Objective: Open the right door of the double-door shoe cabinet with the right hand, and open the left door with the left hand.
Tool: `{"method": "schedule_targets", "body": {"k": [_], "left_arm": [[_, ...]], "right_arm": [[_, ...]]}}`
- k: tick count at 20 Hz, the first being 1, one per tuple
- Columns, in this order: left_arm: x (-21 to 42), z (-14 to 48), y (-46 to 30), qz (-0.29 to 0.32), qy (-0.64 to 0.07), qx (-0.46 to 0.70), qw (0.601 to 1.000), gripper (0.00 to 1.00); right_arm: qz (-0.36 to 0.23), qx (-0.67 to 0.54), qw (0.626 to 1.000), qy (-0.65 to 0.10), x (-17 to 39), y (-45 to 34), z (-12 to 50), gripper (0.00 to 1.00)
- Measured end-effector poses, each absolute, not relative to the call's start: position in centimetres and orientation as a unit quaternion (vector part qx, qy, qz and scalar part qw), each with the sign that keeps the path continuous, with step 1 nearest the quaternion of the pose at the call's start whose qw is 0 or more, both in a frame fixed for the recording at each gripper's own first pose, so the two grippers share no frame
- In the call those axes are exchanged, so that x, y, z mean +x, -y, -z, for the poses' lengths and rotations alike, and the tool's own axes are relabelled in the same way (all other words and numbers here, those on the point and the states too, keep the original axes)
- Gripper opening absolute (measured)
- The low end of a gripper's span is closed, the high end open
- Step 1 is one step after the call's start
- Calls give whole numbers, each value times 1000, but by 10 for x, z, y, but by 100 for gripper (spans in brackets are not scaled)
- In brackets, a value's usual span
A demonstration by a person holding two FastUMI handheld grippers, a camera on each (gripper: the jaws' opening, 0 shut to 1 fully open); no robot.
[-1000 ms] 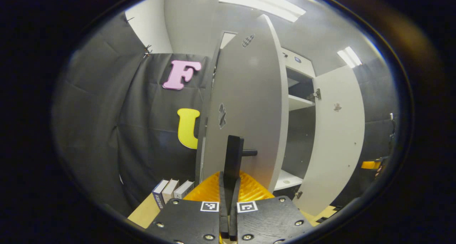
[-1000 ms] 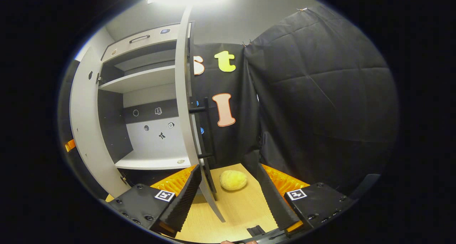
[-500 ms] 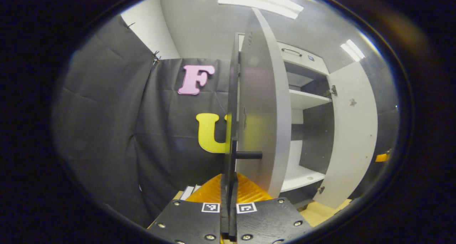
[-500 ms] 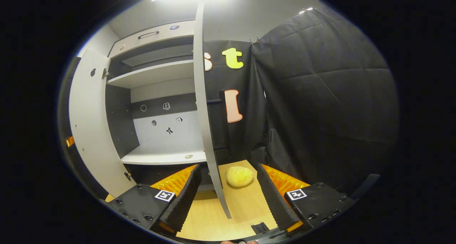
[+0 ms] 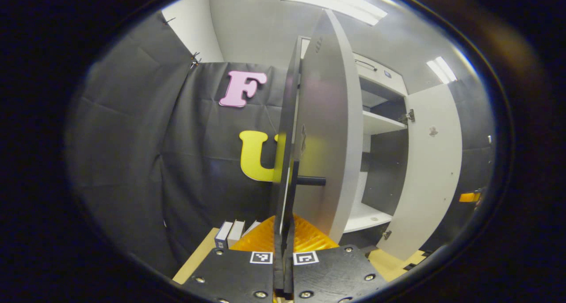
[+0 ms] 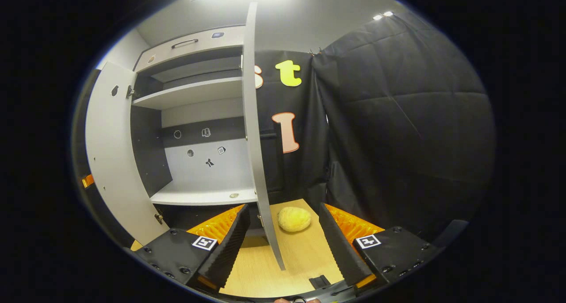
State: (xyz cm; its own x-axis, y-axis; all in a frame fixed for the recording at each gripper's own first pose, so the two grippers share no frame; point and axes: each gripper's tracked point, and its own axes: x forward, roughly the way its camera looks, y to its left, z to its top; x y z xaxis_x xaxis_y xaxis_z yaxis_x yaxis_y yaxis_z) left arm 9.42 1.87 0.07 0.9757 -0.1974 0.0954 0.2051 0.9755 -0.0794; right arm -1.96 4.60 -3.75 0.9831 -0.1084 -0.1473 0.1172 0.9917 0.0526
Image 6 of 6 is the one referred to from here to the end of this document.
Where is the yellow plush toy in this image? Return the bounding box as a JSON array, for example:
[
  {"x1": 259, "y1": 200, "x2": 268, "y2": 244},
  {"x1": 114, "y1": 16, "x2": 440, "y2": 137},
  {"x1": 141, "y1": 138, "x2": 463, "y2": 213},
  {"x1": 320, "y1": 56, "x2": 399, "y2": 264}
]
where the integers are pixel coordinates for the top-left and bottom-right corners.
[{"x1": 277, "y1": 206, "x2": 312, "y2": 233}]

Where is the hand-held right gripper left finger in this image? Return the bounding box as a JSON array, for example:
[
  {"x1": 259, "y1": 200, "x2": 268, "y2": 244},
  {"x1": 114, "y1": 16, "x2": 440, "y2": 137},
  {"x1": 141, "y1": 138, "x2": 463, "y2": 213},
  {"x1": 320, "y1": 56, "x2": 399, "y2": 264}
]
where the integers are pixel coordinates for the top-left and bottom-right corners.
[{"x1": 134, "y1": 203, "x2": 251, "y2": 293}]

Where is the white cabinet shelf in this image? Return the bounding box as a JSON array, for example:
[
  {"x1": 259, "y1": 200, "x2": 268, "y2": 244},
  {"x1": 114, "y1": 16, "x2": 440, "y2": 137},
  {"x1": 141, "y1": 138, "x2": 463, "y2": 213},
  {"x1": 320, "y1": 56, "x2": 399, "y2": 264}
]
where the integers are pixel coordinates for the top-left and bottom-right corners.
[
  {"x1": 150, "y1": 181, "x2": 258, "y2": 207},
  {"x1": 132, "y1": 76, "x2": 244, "y2": 111}
]

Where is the black backdrop cloth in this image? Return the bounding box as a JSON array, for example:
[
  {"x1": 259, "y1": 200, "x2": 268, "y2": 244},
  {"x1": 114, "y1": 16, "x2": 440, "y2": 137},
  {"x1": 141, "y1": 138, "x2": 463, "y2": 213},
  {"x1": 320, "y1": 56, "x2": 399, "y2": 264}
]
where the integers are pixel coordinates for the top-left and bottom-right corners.
[{"x1": 253, "y1": 10, "x2": 496, "y2": 251}]

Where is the grey cabinet drawer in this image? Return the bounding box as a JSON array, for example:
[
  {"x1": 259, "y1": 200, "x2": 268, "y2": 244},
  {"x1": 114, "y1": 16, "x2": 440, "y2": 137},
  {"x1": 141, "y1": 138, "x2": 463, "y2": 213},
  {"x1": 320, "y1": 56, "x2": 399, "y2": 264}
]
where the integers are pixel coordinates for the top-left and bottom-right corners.
[{"x1": 134, "y1": 25, "x2": 245, "y2": 74}]

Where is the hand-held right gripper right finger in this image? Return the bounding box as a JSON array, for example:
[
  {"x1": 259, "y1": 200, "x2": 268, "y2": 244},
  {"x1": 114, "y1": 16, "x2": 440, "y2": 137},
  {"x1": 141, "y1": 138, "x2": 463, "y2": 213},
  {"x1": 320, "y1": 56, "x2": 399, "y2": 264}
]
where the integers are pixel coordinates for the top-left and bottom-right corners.
[{"x1": 319, "y1": 202, "x2": 443, "y2": 290}]

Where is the grey double-door shoe cabinet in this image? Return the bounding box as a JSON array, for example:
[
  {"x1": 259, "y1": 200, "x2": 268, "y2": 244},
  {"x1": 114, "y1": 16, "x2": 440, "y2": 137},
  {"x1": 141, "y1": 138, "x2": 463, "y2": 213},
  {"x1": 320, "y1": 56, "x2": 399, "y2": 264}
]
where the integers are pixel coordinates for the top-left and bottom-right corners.
[{"x1": 128, "y1": 25, "x2": 284, "y2": 247}]

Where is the black door handle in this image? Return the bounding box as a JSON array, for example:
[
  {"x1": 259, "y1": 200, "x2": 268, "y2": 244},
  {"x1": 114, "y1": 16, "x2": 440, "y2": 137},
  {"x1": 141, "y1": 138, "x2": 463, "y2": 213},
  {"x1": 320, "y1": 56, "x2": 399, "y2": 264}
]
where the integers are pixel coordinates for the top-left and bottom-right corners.
[{"x1": 259, "y1": 132, "x2": 284, "y2": 193}]

